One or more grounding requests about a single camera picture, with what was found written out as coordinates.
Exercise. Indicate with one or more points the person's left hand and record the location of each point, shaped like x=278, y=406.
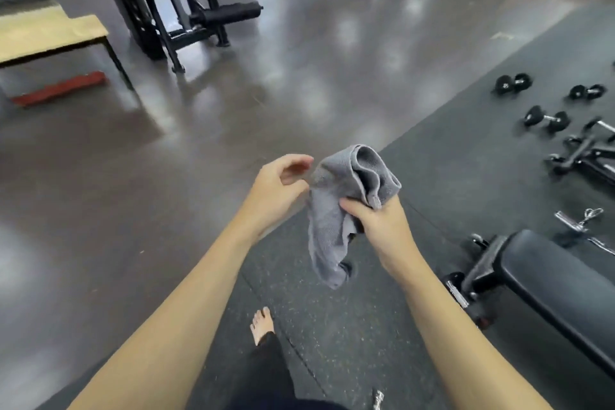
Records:
x=274, y=193

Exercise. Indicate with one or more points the person's right hand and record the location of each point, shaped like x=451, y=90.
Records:
x=384, y=236

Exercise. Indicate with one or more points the grey towel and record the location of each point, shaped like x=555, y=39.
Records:
x=331, y=232

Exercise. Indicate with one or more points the person's right forearm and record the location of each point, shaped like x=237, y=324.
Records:
x=461, y=352

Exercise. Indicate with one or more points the person's left forearm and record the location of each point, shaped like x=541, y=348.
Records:
x=168, y=342

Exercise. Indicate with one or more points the person's left foot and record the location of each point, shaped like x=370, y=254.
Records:
x=262, y=325

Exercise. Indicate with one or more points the small chrome dumbbell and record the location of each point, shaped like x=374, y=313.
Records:
x=377, y=400

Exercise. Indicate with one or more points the black adjustable bench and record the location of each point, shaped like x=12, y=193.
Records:
x=552, y=280

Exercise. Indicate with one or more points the black trousers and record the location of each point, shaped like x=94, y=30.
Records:
x=269, y=376

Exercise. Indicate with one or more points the black gym machine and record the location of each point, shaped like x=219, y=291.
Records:
x=226, y=13

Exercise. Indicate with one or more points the chrome bar attachment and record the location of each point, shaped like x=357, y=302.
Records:
x=603, y=246

